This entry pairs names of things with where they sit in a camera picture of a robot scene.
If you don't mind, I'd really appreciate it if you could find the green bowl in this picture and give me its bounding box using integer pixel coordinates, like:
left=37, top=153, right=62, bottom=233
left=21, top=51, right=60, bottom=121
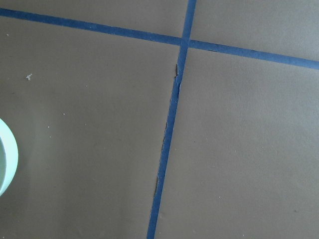
left=0, top=119, right=18, bottom=195

